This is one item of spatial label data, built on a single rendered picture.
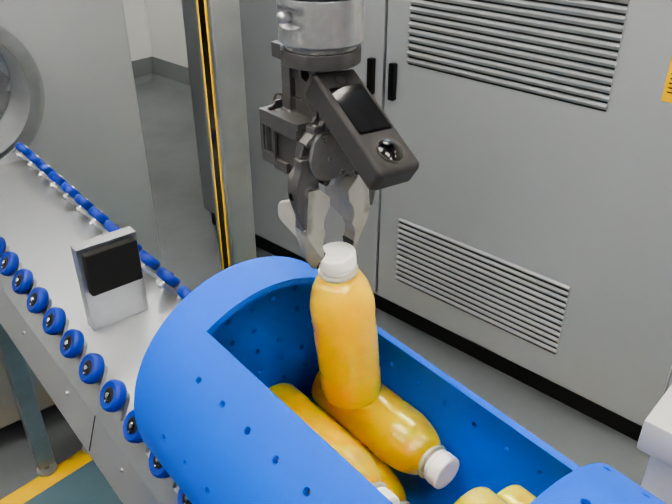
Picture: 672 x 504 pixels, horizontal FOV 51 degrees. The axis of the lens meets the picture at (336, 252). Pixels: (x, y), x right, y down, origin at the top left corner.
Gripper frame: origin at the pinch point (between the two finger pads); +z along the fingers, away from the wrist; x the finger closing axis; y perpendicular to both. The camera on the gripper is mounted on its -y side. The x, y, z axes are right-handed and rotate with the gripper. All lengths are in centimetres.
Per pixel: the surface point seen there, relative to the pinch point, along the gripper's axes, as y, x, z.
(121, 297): 51, 5, 30
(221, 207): 67, -25, 29
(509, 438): -17.9, -8.0, 16.8
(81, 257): 51, 10, 21
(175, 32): 429, -200, 85
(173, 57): 435, -199, 105
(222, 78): 64, -26, 2
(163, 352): 7.8, 16.2, 9.4
